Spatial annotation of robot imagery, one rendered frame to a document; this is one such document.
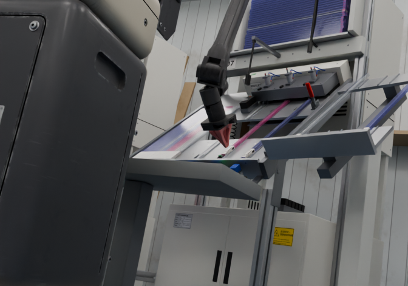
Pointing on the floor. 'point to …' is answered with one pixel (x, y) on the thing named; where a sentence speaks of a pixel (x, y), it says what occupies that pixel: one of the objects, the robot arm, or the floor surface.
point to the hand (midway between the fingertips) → (226, 144)
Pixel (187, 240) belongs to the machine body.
